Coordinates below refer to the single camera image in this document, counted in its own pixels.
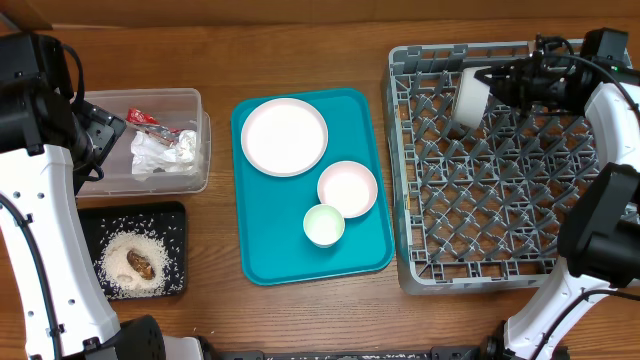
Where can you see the black tray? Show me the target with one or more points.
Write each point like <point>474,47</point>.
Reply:
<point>170,225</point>

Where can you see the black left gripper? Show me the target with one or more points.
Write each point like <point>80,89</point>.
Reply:
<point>103,127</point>

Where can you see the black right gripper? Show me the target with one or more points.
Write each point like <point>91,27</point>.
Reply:
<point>515,79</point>

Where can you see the pink bowl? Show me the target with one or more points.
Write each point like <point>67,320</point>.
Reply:
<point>349,187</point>

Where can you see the grey bowl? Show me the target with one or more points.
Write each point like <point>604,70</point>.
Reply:
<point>471,99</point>

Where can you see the pale green cup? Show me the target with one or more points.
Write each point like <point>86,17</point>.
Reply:
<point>323,225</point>

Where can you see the large pink plate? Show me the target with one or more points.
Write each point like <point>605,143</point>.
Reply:
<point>284,137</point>

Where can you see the clear plastic bin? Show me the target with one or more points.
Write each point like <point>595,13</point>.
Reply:
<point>179,108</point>

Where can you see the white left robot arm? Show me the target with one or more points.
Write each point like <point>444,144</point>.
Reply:
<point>67,315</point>

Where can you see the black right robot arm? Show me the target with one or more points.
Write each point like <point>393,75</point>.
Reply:
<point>598,250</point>

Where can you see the gold foil wrapper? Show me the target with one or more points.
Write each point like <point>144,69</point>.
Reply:
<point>141,265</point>

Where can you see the white rice pile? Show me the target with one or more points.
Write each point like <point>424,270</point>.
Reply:
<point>117,260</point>

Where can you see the grey dish rack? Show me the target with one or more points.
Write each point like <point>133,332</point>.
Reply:
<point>477,209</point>

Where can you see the red foil wrapper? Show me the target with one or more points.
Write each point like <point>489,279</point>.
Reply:
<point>148,125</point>

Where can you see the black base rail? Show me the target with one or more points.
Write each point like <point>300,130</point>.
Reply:
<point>435,353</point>

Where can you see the white napkin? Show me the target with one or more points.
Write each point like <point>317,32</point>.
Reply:
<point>150,155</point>

